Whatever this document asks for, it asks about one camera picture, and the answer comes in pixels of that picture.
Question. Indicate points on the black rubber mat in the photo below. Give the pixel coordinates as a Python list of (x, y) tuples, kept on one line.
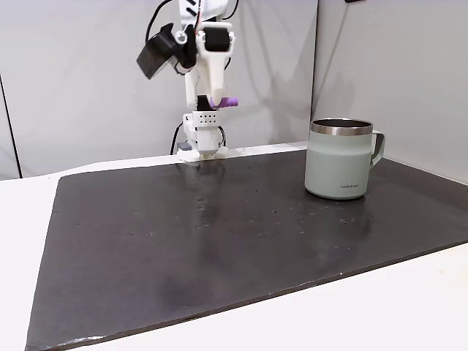
[(219, 248)]

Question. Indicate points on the grey plug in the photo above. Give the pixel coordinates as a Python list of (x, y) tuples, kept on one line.
[(184, 146)]

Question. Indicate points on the pale green steel mug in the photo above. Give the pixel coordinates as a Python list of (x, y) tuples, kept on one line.
[(336, 168)]

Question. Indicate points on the purple ribbed pen grip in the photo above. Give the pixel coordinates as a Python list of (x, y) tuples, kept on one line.
[(229, 101)]

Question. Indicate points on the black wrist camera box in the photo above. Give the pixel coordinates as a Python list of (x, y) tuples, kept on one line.
[(155, 58)]

